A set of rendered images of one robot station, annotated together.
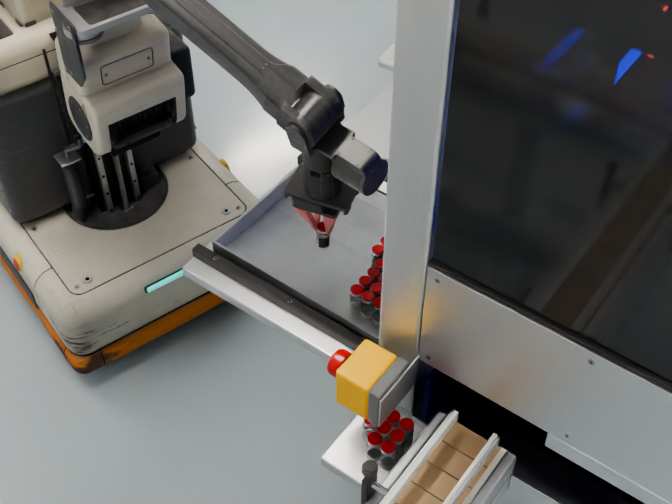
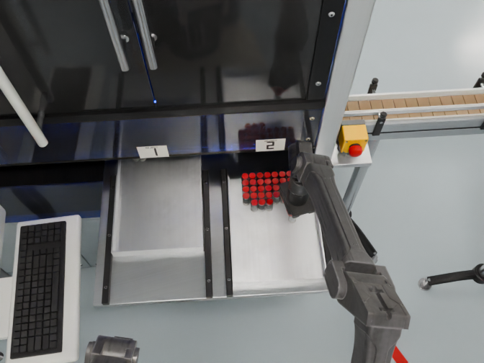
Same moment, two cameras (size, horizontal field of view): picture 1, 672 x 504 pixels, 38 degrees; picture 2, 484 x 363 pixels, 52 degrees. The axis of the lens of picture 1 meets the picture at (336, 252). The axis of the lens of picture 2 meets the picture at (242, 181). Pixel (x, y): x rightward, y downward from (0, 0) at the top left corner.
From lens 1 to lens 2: 1.60 m
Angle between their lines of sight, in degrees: 64
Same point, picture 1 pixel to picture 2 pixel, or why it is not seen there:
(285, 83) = (322, 168)
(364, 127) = (175, 287)
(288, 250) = (292, 251)
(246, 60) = (333, 186)
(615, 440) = not seen: hidden behind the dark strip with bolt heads
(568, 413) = not seen: hidden behind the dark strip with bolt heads
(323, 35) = not seen: outside the picture
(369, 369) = (356, 129)
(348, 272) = (282, 217)
